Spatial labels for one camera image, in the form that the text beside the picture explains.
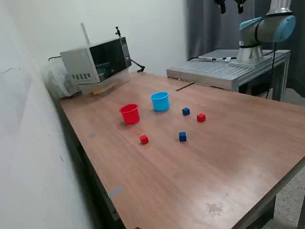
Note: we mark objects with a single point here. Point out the aluminium robot base table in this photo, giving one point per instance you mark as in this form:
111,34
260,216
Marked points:
202,69

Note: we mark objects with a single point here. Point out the blue cube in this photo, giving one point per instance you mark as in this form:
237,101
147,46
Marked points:
186,111
182,137

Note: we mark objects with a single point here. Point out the thin white rod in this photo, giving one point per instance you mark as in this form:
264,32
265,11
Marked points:
85,33

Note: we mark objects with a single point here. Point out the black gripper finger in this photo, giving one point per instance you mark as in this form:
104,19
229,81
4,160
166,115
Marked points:
240,7
222,7

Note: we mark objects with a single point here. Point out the dark grey curtain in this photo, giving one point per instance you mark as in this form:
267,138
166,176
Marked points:
205,28

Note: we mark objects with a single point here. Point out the silver cylindrical device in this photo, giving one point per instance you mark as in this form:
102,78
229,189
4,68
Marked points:
206,58

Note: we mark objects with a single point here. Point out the silver microwave oven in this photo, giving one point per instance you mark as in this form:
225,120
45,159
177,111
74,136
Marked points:
81,62

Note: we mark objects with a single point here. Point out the small white tag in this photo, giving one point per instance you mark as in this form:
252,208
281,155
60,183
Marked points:
228,59

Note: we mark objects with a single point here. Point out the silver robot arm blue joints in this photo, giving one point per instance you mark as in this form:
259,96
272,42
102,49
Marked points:
262,28

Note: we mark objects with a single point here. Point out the wooden sticks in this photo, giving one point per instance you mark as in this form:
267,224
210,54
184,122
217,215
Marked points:
102,90

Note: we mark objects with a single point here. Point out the clear acrylic riser stand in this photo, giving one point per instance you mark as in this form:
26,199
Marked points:
119,80

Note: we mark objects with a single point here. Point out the translucent plastic storage box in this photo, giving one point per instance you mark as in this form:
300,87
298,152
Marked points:
54,83

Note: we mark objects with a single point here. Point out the small black camera mount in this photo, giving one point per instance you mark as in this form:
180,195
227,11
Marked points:
117,32

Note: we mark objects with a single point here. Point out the blue plastic cup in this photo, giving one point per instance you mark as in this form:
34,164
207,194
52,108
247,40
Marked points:
160,103

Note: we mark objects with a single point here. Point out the long grey tape strip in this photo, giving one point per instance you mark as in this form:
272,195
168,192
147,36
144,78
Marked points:
115,191

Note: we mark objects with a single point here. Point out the red plastic cup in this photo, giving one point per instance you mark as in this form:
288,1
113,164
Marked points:
130,117

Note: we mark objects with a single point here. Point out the red cube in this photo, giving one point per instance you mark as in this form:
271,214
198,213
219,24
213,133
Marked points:
144,139
201,118

